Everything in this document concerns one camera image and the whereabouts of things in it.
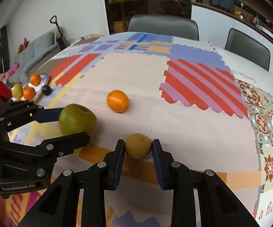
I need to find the yellow green fruit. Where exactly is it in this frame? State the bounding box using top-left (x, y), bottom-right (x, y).
top-left (11, 83), bottom-right (23, 99)

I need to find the grey chair right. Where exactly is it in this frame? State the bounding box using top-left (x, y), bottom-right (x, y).
top-left (224, 28), bottom-right (271, 71)

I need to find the dark plum on table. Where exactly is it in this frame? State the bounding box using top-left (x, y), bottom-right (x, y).
top-left (41, 85), bottom-right (52, 96)

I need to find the colourful patchwork tablecloth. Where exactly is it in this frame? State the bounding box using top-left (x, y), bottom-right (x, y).
top-left (0, 32), bottom-right (273, 226)

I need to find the black upright vacuum cleaner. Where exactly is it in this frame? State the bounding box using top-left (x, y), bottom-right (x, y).
top-left (50, 15), bottom-right (69, 51)

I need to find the dark glass cabinet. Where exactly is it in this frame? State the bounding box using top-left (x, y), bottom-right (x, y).
top-left (105, 0), bottom-right (191, 34)

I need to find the striped folded cloth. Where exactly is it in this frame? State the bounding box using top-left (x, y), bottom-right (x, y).
top-left (80, 33), bottom-right (103, 40)

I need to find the blue white porcelain plate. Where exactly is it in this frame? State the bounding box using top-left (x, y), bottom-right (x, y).
top-left (20, 73), bottom-right (50, 101)

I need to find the large green pear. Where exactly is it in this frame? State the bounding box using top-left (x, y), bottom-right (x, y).
top-left (58, 104), bottom-right (97, 137)

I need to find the orange mandarin on table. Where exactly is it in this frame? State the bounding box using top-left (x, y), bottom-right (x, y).
top-left (106, 90), bottom-right (129, 113)

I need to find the red cloth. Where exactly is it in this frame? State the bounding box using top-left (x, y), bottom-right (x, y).
top-left (0, 81), bottom-right (12, 103)

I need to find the grey chair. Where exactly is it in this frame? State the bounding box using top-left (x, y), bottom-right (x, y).
top-left (224, 28), bottom-right (271, 71)
top-left (128, 14), bottom-right (199, 40)

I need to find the grey chair left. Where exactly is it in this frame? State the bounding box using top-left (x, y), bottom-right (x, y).
top-left (128, 14), bottom-right (199, 40)

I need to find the small orange mandarin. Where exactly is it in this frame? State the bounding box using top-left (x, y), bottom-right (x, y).
top-left (23, 86), bottom-right (36, 100)

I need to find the grey sofa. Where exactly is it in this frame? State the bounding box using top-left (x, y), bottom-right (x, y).
top-left (3, 29), bottom-right (60, 84)

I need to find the large orange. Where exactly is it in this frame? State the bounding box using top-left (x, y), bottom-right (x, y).
top-left (30, 73), bottom-right (41, 86)

